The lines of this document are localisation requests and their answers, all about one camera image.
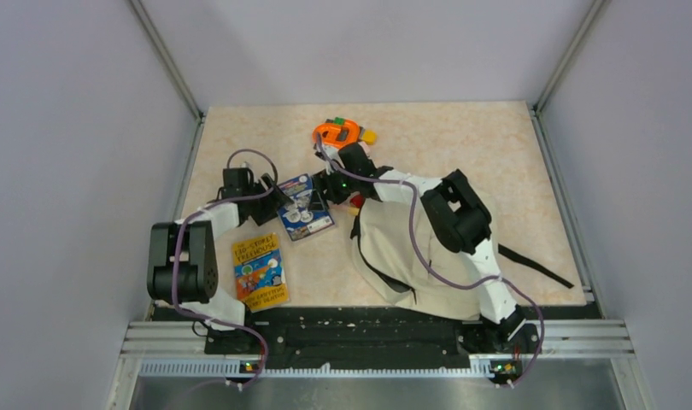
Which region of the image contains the red black stamp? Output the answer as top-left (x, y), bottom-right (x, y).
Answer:
top-left (349, 194), bottom-right (365, 208)

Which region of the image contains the aluminium frame rail right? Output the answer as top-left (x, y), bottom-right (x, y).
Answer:
top-left (529, 1), bottom-right (634, 359)

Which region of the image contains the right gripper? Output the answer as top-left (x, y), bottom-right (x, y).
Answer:
top-left (308, 165), bottom-right (360, 213)

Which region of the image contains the orange plastic toy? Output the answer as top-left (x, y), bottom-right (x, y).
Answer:
top-left (312, 118), bottom-right (365, 149)

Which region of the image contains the blue book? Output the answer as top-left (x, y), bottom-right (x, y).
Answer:
top-left (279, 173), bottom-right (335, 242)

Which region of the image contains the yellow toy block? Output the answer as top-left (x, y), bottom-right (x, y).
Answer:
top-left (361, 130), bottom-right (378, 145)

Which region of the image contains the cream canvas backpack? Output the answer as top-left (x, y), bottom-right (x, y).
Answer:
top-left (349, 199), bottom-right (575, 320)

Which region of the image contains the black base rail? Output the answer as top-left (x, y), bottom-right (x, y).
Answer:
top-left (153, 305), bottom-right (601, 375)

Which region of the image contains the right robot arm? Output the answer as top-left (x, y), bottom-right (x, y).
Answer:
top-left (314, 139), bottom-right (526, 352)

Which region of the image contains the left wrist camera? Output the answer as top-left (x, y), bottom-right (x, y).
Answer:
top-left (222, 166), bottom-right (254, 190)

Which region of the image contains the aluminium frame rail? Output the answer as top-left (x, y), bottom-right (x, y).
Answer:
top-left (97, 1), bottom-right (202, 395)
top-left (529, 1), bottom-right (634, 359)

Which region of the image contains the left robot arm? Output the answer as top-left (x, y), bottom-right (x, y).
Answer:
top-left (146, 167), bottom-right (335, 353)

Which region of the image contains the aluminium frame rail left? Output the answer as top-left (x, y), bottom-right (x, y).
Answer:
top-left (97, 1), bottom-right (202, 395)

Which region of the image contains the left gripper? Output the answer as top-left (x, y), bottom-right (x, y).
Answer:
top-left (243, 173), bottom-right (292, 226)

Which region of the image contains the yellow treehouse book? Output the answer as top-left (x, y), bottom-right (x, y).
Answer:
top-left (231, 233), bottom-right (290, 312)

